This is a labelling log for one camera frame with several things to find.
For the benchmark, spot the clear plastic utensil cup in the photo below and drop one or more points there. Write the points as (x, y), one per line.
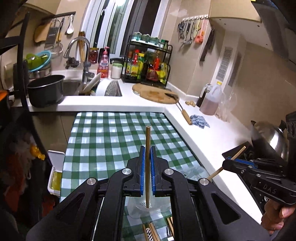
(136, 206)

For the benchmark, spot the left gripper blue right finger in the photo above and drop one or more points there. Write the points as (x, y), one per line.
(153, 172)

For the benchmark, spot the black condiment rack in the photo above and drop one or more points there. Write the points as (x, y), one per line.
(146, 62)

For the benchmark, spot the right hand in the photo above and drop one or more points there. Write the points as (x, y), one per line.
(275, 216)

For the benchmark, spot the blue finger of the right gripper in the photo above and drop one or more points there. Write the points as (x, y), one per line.
(243, 162)

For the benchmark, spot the wooden chopstick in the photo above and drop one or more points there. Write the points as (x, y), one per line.
(154, 232)
(145, 232)
(147, 166)
(225, 163)

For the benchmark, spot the blue white dish cloth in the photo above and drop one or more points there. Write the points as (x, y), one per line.
(199, 121)

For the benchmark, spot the white lidded jar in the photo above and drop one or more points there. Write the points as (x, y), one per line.
(116, 70)

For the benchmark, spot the pink dish soap bottle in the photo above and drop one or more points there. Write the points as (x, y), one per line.
(103, 62)

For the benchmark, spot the black cooking pot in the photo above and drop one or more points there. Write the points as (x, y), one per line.
(46, 91)

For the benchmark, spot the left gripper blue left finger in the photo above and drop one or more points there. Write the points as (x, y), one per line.
(142, 171)

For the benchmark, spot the chrome kitchen faucet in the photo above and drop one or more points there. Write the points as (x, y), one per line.
(84, 48)

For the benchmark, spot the black wok with lid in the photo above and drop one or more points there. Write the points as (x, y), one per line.
(269, 141)

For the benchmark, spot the green and blue bowls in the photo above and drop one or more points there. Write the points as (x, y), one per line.
(38, 61)

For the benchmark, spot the hanging utensil rail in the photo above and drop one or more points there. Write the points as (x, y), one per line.
(193, 29)

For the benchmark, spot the white trash bin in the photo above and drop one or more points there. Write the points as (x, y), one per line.
(57, 161)

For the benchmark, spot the plastic oil jug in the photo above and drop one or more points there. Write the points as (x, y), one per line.
(212, 100)

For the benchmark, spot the round wooden cutting board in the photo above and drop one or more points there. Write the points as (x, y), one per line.
(154, 94)

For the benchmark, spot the green white checkered tablecloth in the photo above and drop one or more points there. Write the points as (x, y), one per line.
(101, 143)

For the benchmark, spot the white plate in sink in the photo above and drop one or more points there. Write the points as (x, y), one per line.
(91, 84)

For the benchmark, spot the white hanging spoon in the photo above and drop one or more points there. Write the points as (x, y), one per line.
(70, 29)

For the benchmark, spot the wooden handled knife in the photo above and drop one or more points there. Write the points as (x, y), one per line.
(184, 113)

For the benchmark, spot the black metal shelf rack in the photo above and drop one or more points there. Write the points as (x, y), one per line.
(18, 41)

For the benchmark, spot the dark soy sauce bottle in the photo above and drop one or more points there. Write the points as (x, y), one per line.
(203, 93)

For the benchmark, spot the metal box grater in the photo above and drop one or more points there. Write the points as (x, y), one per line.
(52, 34)

